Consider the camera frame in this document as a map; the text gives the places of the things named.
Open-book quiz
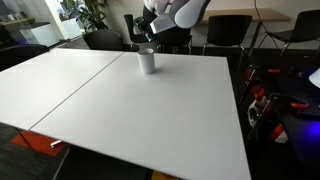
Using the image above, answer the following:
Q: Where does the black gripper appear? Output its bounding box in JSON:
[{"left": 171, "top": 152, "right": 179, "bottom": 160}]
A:
[{"left": 142, "top": 4, "right": 160, "bottom": 37}]

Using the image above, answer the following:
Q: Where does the white ceramic mug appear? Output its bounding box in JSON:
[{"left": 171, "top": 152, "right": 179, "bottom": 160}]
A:
[{"left": 137, "top": 48, "right": 156, "bottom": 75}]

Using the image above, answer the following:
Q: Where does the green potted plant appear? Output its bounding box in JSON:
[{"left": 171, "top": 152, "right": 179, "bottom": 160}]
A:
[{"left": 56, "top": 0, "right": 109, "bottom": 33}]

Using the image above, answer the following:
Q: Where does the white planter box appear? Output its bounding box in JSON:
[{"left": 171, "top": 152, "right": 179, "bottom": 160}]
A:
[{"left": 61, "top": 18, "right": 84, "bottom": 41}]

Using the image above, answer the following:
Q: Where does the white low cabinet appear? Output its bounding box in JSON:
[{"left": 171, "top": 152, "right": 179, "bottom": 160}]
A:
[{"left": 18, "top": 22, "right": 61, "bottom": 48}]

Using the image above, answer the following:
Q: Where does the white plastic object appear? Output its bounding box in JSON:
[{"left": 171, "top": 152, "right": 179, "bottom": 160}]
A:
[{"left": 247, "top": 96, "right": 268, "bottom": 129}]

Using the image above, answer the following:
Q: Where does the white table foot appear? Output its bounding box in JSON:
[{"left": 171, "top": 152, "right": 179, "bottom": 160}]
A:
[{"left": 49, "top": 139, "right": 63, "bottom": 148}]

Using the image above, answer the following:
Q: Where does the black robot stand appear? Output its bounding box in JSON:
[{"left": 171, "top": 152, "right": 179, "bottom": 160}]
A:
[{"left": 266, "top": 56, "right": 320, "bottom": 168}]

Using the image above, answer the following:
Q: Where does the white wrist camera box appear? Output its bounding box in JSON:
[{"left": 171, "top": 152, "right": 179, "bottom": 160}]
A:
[{"left": 149, "top": 13, "right": 183, "bottom": 34}]

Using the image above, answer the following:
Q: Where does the thin black hanging cable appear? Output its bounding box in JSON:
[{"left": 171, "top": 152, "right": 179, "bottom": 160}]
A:
[{"left": 253, "top": 0, "right": 269, "bottom": 34}]

